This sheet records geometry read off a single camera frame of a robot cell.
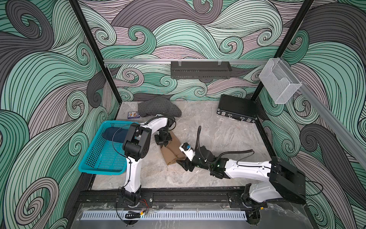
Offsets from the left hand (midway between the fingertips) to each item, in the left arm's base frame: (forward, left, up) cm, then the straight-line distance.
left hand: (164, 145), depth 91 cm
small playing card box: (+27, +27, -1) cm, 38 cm away
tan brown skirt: (-5, -6, +1) cm, 8 cm away
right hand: (-12, -10, +8) cm, 17 cm away
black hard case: (+35, -60, -2) cm, 70 cm away
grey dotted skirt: (+33, +8, +3) cm, 34 cm away
